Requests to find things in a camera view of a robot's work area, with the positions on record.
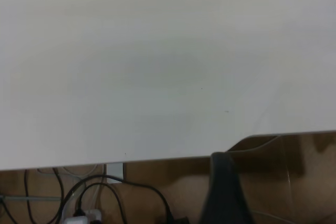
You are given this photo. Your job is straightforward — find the grey metal table leg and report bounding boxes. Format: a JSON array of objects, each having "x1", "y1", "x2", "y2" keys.
[{"x1": 106, "y1": 163, "x2": 124, "y2": 184}]

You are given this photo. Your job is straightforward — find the white thin cable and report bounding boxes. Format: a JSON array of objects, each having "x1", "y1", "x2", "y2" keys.
[{"x1": 36, "y1": 164, "x2": 98, "y2": 177}]

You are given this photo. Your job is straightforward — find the thin black hanging cable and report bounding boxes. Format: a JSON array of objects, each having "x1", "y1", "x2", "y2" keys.
[{"x1": 24, "y1": 168, "x2": 66, "y2": 224}]

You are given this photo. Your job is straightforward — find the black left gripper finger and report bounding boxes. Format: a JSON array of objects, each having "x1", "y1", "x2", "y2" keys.
[{"x1": 198, "y1": 152, "x2": 257, "y2": 224}]

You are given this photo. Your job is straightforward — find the long black looping cable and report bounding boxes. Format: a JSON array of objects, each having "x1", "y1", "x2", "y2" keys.
[{"x1": 68, "y1": 174, "x2": 174, "y2": 224}]

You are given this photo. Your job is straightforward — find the black cable with plug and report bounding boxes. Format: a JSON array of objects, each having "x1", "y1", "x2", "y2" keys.
[{"x1": 78, "y1": 182, "x2": 129, "y2": 224}]

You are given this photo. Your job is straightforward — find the white power strip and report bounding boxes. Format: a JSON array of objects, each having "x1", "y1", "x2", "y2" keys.
[{"x1": 64, "y1": 208, "x2": 103, "y2": 224}]

